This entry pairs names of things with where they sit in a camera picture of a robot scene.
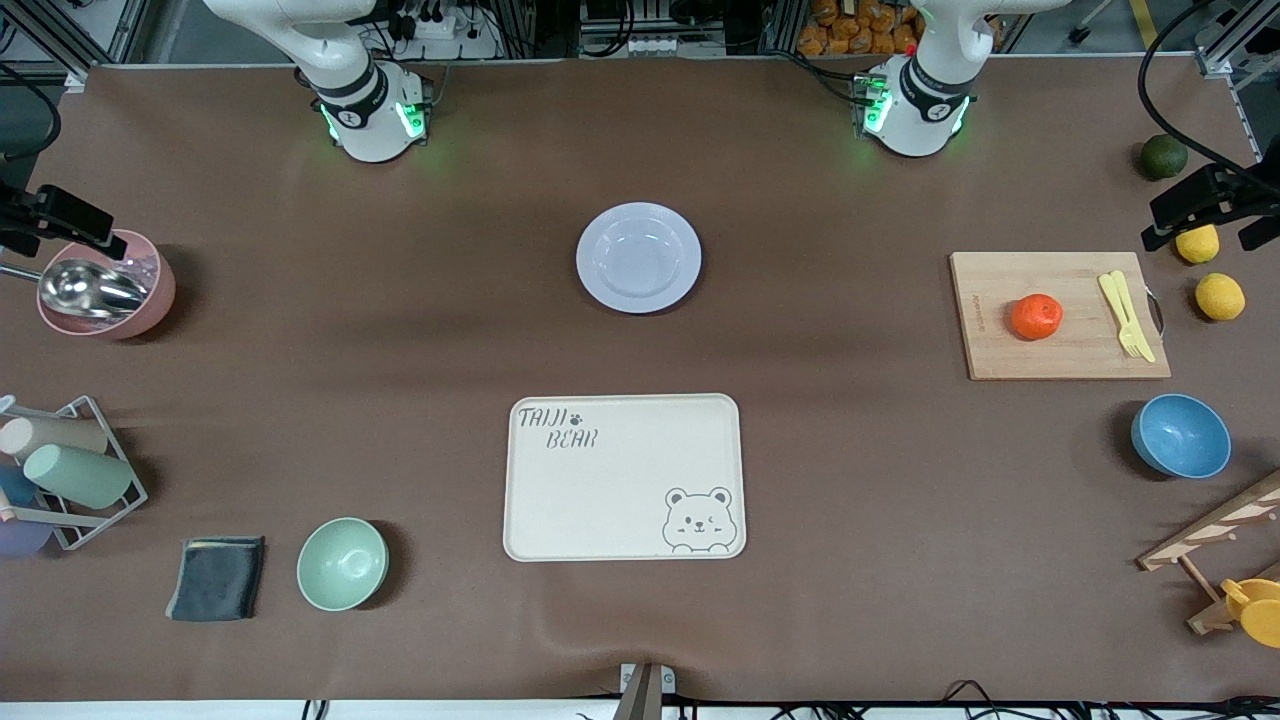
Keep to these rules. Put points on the pale lavender round plate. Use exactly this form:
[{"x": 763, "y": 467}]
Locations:
[{"x": 638, "y": 258}]

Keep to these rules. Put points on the white power strip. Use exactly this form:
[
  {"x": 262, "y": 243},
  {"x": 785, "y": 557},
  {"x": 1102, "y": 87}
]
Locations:
[{"x": 450, "y": 38}]

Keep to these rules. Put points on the silver metal scoop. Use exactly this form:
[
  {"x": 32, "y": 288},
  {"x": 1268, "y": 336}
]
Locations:
[{"x": 85, "y": 288}]

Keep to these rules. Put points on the yellow plastic fork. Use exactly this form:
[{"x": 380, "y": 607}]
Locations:
[{"x": 1131, "y": 346}]

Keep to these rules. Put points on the bag of orange fruits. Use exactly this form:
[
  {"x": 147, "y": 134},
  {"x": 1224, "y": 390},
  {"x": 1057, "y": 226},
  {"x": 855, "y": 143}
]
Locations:
[{"x": 850, "y": 30}]

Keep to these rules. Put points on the mint green bowl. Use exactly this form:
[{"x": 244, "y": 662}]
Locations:
[{"x": 342, "y": 564}]

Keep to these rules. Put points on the yellow lemon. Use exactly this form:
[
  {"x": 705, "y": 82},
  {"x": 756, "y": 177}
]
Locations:
[
  {"x": 1220, "y": 297},
  {"x": 1198, "y": 246}
]

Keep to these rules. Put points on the beige cup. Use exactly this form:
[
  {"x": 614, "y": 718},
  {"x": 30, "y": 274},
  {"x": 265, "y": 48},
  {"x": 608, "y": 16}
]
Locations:
[{"x": 60, "y": 434}]

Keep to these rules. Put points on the cream tray with bear print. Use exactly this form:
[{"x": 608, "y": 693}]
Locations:
[{"x": 610, "y": 480}]

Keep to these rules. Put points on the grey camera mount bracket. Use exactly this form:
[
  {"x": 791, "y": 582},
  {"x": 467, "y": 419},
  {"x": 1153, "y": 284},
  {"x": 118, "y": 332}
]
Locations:
[{"x": 645, "y": 690}]

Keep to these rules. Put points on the orange mandarin fruit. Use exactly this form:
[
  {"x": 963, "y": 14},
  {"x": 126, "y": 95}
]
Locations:
[{"x": 1037, "y": 317}]

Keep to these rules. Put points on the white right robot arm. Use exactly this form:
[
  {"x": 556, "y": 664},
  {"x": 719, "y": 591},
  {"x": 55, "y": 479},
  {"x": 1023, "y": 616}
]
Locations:
[{"x": 365, "y": 120}]

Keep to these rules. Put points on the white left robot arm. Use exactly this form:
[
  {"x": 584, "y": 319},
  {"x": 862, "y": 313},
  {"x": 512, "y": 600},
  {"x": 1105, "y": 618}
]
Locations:
[{"x": 920, "y": 110}]

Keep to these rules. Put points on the yellow plastic knife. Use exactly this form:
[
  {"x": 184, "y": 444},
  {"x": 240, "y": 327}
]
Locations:
[{"x": 1149, "y": 352}]

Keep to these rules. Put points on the dark grey folded cloth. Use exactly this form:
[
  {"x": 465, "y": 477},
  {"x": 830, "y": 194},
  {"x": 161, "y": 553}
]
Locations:
[{"x": 216, "y": 578}]

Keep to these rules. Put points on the yellow plastic cup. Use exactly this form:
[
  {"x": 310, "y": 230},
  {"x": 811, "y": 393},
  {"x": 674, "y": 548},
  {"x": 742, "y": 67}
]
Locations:
[{"x": 1260, "y": 610}]

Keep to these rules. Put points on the purple cup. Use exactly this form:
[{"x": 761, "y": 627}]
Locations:
[{"x": 22, "y": 538}]

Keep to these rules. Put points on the dark green lime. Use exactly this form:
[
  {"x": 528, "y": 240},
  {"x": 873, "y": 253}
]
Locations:
[{"x": 1164, "y": 157}]

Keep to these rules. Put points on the blue cup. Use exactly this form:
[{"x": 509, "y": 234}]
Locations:
[{"x": 15, "y": 487}]

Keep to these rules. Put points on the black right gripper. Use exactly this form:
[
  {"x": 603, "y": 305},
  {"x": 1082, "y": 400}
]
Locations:
[{"x": 30, "y": 215}]

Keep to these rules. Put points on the pink bowl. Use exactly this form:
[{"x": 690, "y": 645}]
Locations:
[{"x": 150, "y": 290}]

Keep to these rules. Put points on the mint green cup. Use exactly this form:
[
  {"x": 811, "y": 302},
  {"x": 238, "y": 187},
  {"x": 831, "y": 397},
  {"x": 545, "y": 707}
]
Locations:
[{"x": 80, "y": 476}]

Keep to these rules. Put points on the wooden peg dish rack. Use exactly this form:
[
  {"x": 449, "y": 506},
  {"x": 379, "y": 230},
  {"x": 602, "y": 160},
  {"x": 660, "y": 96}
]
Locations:
[{"x": 1215, "y": 525}]

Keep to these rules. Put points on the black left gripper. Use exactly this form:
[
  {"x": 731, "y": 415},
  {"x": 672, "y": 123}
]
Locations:
[{"x": 1226, "y": 193}]

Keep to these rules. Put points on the blue bowl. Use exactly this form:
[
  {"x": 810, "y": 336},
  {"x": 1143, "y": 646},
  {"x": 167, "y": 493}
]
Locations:
[{"x": 1182, "y": 436}]

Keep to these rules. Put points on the wooden cutting board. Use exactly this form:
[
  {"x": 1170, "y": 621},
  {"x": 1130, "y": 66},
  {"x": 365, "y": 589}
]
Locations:
[{"x": 1000, "y": 340}]

